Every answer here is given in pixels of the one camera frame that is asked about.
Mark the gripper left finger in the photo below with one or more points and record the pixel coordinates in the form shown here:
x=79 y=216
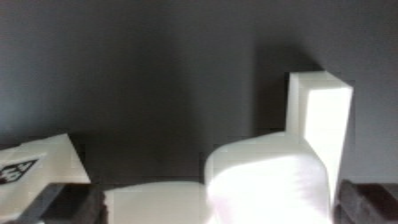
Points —
x=69 y=204

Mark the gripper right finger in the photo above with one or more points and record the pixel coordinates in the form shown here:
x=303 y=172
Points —
x=367 y=203

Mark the white tagged cube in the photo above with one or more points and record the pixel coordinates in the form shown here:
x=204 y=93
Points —
x=38 y=163

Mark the white right rail barrier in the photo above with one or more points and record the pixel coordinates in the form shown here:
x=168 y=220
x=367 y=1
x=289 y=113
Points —
x=317 y=116

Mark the white chair back frame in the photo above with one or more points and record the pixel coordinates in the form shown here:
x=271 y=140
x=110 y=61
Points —
x=266 y=188

